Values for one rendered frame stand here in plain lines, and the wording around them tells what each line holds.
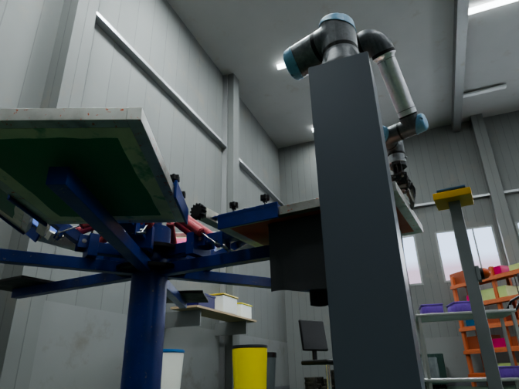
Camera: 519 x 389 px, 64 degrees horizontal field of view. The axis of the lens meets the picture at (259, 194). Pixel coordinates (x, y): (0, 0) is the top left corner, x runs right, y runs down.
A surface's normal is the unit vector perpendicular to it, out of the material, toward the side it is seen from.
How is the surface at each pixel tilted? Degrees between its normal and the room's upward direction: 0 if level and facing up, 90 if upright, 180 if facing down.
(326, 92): 90
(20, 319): 90
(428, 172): 90
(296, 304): 90
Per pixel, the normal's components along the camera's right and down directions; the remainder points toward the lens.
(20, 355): 0.92, -0.17
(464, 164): -0.38, -0.36
